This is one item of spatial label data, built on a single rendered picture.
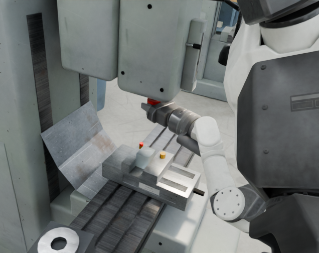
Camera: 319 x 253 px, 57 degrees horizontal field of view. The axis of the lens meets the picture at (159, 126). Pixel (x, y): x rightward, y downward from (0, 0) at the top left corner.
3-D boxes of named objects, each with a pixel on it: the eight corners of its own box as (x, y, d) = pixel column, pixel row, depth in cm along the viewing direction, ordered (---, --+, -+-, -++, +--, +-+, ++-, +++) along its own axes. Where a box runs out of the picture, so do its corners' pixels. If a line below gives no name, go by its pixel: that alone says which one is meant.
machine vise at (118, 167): (198, 186, 117) (203, 164, 111) (184, 212, 105) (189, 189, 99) (122, 156, 128) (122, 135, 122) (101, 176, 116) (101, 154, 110)
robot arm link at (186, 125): (193, 106, 92) (223, 121, 86) (197, 127, 100) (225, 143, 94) (169, 129, 88) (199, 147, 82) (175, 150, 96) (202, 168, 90)
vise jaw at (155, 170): (172, 162, 117) (174, 154, 115) (156, 185, 105) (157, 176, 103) (159, 157, 119) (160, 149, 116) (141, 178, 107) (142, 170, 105)
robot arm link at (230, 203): (267, 251, 69) (320, 172, 70) (243, 238, 61) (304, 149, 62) (231, 222, 78) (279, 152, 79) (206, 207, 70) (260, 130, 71)
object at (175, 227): (207, 204, 137) (212, 184, 130) (183, 267, 109) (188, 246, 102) (113, 168, 151) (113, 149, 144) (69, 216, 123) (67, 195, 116)
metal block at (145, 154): (154, 162, 115) (156, 149, 112) (147, 170, 110) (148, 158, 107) (142, 157, 116) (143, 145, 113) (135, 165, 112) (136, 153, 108)
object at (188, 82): (195, 87, 95) (208, 20, 84) (191, 92, 92) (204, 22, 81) (183, 84, 96) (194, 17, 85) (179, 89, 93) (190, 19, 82)
